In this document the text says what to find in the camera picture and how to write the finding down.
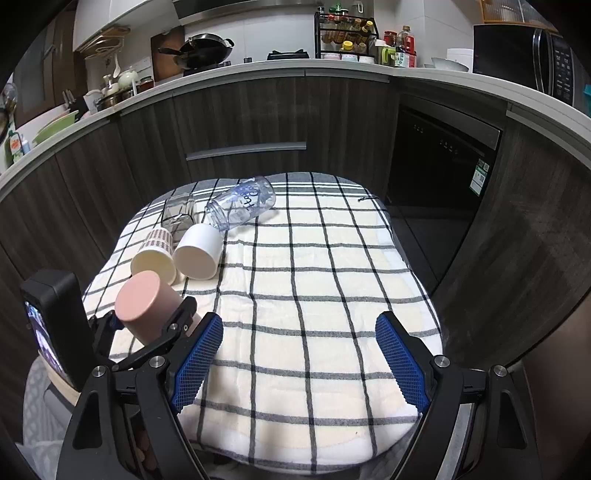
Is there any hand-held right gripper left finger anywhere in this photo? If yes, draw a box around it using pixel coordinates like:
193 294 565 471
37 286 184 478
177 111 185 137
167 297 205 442
58 312 225 480

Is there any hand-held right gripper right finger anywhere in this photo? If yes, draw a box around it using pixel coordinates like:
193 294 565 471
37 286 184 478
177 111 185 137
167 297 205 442
375 311 529 480

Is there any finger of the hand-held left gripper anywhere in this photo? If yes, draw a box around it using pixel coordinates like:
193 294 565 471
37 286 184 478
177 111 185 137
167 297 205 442
89 310 124 367
111 296 198 372

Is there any pink cup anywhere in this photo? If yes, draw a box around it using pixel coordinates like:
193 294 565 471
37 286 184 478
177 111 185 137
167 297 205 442
115 271 200 347

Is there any patterned paper cup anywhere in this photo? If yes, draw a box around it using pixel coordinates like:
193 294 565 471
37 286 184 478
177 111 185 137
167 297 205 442
130 226 180 285

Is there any white cup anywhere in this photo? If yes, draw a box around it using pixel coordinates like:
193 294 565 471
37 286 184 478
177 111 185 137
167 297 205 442
173 223 226 280

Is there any clear plastic cup blue print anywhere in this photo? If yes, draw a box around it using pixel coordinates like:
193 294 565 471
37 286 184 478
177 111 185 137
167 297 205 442
204 175 277 232

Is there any grey patterned cloth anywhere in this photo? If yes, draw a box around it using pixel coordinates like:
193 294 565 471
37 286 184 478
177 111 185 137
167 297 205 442
21 357 81 464

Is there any small clear glass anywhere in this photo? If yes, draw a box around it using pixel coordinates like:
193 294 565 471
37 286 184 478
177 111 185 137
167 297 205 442
161 193 196 232

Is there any black white checkered cloth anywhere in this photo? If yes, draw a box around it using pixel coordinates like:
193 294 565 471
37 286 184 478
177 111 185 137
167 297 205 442
82 172 444 470

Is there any green dish soap bottle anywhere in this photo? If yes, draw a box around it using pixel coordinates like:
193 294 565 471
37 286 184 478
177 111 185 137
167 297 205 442
6 129 25 168

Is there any black built-in dishwasher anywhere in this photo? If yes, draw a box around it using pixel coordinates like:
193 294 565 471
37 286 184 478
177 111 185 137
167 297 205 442
385 105 503 283

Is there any green plate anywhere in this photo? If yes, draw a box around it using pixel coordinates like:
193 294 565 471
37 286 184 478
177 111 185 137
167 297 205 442
34 110 80 145

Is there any steel cooking pot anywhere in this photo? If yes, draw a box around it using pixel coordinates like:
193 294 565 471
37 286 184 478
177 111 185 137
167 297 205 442
94 88 136 112

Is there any white teapot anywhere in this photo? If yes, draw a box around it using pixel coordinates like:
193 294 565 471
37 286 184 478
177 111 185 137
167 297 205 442
117 67 140 92

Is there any wooden cutting board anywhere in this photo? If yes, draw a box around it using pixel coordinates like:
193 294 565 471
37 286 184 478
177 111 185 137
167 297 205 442
150 25 186 82

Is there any black wok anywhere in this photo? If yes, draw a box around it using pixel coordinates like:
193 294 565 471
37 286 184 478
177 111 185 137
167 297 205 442
158 33 235 71

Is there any black stove grate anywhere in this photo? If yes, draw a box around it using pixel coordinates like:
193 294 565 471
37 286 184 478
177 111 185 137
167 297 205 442
266 48 310 61

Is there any white bowl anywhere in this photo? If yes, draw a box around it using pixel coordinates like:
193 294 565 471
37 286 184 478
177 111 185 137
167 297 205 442
430 56 470 73

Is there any red cap sauce bottle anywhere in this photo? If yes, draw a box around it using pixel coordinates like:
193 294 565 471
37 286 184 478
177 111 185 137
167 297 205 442
398 25 417 68

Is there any black microwave oven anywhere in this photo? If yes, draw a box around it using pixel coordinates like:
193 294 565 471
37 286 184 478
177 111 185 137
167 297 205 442
472 24 579 108

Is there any black spice rack with bottles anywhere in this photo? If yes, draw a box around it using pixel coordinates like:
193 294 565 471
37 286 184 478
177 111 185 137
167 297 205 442
314 6 381 64

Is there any silver drawer handle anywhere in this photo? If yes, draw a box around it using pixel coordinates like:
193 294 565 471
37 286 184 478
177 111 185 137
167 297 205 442
185 141 307 162

